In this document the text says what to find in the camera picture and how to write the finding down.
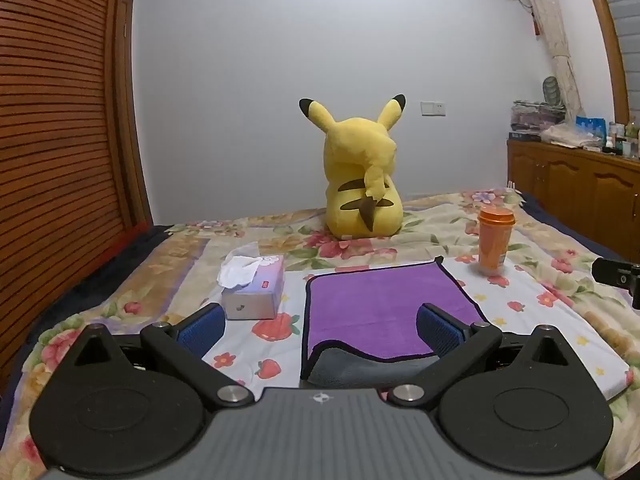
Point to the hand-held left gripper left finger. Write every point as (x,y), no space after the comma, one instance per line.
(202,331)

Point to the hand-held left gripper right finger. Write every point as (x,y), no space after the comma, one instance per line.
(439,331)

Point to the purple towel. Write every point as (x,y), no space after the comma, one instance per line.
(372,305)

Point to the tissue box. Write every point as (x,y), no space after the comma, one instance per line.
(250,301)

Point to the wooden cabinet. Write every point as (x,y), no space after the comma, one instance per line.
(575,185)

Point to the orange lidded cup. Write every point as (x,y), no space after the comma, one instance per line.
(493,245)

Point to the small glass jar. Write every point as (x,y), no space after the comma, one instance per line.
(627,148)

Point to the dark blue bed cover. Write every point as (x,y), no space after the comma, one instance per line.
(75,285)

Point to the white bottle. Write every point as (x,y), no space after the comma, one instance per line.
(611,137)

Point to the green bottle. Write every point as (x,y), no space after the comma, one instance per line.
(633,129)

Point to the beige cloth bundle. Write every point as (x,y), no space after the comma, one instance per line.
(567,136)

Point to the blue packet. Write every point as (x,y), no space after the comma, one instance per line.
(591,127)

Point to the clutter pile on cabinet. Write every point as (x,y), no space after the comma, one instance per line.
(537,117)

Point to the yellow plush toy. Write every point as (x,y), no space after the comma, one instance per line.
(360,160)

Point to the grey hand fan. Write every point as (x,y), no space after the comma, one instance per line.
(551,91)

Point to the beige lace curtain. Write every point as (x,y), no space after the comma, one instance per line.
(555,35)

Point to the wooden slatted wardrobe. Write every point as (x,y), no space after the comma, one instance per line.
(55,110)

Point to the white wall switch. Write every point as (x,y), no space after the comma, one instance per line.
(432,108)

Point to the wooden window frame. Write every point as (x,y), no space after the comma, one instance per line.
(607,35)

